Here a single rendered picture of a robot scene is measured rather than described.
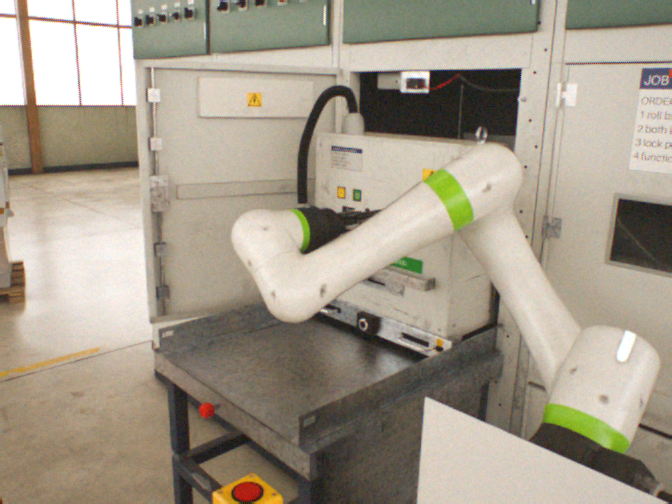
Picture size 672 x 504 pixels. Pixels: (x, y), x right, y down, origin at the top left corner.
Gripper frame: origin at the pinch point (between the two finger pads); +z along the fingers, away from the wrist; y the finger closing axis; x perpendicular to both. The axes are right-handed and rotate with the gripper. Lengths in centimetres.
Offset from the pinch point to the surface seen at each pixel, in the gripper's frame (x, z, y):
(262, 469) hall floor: -123, 25, -83
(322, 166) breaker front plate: 7.2, 13.3, -35.3
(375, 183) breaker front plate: 4.7, 13.4, -14.7
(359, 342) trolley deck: -38.2, 8.3, -13.8
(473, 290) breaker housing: -20.4, 24.0, 10.6
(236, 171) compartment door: 4, 0, -59
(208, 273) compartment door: -26, -9, -61
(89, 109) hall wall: 1, 363, -1114
